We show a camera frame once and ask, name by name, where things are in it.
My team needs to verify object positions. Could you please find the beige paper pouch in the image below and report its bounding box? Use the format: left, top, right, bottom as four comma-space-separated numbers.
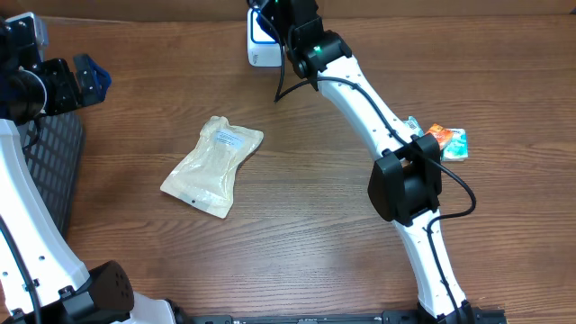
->
160, 116, 264, 219

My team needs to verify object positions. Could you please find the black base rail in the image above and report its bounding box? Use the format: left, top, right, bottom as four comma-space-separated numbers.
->
188, 310, 433, 324

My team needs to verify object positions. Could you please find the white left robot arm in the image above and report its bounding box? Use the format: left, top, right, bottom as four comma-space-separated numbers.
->
1, 13, 188, 324

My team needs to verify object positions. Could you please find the green wet wipes pack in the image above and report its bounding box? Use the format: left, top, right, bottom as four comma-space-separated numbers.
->
404, 116, 425, 137

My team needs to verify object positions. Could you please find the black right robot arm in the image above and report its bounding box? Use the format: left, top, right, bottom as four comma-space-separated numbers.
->
247, 0, 475, 323

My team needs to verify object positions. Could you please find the teal packet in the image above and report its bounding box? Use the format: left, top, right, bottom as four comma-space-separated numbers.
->
442, 129, 469, 161

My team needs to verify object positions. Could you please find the dark grey plastic basket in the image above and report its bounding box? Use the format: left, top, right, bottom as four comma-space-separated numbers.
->
17, 112, 86, 237

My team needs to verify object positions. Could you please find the white barcode scanner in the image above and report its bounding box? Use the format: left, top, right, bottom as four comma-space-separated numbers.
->
247, 8, 282, 68

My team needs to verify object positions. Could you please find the orange Kleenex tissue pack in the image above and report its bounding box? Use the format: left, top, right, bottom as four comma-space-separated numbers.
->
426, 123, 454, 150

